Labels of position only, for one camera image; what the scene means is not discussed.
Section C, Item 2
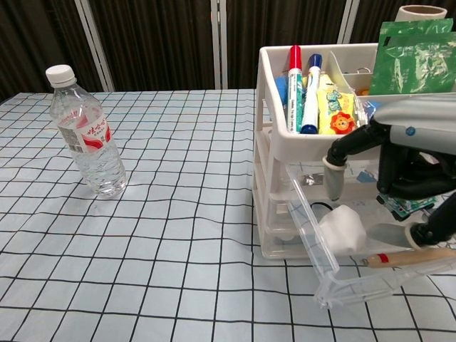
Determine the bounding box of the white black checkered tablecloth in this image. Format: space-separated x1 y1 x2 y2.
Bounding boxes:
0 88 456 342

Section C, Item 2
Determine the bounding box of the wooden stick with red band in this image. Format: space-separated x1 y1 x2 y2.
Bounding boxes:
362 247 456 268

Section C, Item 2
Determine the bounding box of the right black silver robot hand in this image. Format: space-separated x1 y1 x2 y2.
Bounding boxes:
322 90 456 250

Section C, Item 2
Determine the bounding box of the yellow lion snack packet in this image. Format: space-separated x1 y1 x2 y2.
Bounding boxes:
316 73 359 135

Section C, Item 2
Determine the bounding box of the red cap whiteboard marker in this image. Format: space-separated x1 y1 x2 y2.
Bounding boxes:
286 45 304 135

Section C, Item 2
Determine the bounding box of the green tea packet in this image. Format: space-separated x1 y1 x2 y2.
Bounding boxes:
368 19 456 96

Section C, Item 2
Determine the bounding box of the white plush ball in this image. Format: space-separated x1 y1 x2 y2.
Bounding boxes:
309 201 368 254

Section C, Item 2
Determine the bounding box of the dark folding screen partition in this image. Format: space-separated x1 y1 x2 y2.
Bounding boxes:
0 0 456 103

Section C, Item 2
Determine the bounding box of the white plastic drawer organizer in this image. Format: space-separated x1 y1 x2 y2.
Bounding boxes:
253 42 456 259

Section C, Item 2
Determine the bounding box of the clear plastic water bottle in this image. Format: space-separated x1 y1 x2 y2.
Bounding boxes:
45 64 128 197

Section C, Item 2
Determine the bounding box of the clear plastic tray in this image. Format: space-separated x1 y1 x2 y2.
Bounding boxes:
284 158 456 309

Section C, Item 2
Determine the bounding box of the blue cap whiteboard marker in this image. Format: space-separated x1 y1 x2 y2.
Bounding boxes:
300 53 323 135

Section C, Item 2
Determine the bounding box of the clear plastic storage box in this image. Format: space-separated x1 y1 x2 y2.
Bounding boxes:
265 227 314 256

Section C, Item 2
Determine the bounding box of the cardboard tape roll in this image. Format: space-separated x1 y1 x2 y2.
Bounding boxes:
398 5 448 23

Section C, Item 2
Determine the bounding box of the blue eraser block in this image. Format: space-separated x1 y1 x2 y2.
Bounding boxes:
274 73 289 106

